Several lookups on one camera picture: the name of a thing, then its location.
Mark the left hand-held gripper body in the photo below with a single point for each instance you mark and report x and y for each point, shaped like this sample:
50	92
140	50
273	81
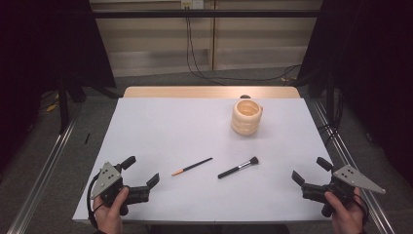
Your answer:
110	182

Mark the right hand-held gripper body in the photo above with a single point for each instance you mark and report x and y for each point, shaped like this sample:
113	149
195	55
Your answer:
344	182

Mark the black pencil with orange end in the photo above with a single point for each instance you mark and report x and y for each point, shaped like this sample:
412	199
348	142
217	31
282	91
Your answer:
195	165

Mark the black makeup brush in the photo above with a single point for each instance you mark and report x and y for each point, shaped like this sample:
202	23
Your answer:
233	170

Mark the cream ridged holder cup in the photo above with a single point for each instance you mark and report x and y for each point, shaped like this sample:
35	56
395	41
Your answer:
246	125

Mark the person's left hand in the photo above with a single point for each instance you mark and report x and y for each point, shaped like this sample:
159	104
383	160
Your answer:
108	217

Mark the person's right hand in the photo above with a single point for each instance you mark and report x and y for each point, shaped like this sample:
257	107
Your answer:
345	217

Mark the white table sheet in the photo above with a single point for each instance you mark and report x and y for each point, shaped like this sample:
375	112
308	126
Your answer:
162	130

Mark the black metal stand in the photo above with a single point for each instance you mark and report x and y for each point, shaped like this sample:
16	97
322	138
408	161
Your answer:
63	107
330	97

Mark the person's dark clothing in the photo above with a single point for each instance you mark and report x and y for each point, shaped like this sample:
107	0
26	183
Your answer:
211	229

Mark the small dark round object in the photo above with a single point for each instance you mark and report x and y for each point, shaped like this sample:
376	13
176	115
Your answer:
245	96

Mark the black curtain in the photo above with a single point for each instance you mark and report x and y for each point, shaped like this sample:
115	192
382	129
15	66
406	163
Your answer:
373	65
39	65

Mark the black horizontal bar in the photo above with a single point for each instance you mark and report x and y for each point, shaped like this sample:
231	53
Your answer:
195	13

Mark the metal floor rail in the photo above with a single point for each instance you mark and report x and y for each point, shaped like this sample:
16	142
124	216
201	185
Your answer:
42	175
350	162

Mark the wall power outlet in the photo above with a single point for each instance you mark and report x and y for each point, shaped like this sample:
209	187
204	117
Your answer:
192	4

